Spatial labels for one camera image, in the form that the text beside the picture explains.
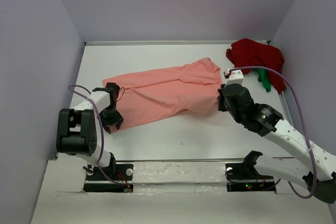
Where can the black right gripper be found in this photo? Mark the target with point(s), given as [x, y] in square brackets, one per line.
[221, 105]

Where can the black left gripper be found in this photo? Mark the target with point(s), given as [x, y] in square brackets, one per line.
[117, 120]

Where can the pink t shirt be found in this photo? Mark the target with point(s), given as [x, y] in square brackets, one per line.
[153, 95]

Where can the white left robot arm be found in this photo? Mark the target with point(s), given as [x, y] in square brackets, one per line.
[80, 130]

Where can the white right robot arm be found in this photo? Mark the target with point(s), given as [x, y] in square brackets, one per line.
[311, 167]

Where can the green t shirt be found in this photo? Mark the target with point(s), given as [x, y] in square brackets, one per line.
[264, 79]

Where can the red t shirt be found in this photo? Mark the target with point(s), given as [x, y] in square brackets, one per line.
[247, 52]

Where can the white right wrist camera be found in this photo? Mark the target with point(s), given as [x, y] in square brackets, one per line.
[233, 76]

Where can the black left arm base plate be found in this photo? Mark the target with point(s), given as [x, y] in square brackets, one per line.
[108, 182]

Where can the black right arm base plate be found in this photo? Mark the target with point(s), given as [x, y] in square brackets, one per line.
[242, 178]

